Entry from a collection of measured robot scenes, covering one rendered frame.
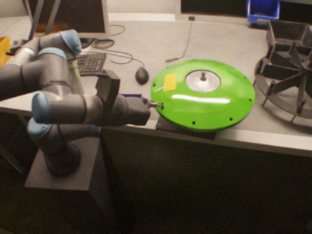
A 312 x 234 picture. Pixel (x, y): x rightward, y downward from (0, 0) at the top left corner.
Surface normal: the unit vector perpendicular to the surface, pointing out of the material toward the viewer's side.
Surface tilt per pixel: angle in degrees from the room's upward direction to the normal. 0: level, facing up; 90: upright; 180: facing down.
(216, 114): 23
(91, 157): 0
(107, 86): 55
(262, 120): 0
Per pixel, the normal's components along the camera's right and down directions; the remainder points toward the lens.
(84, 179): -0.07, -0.66
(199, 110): -0.15, -0.36
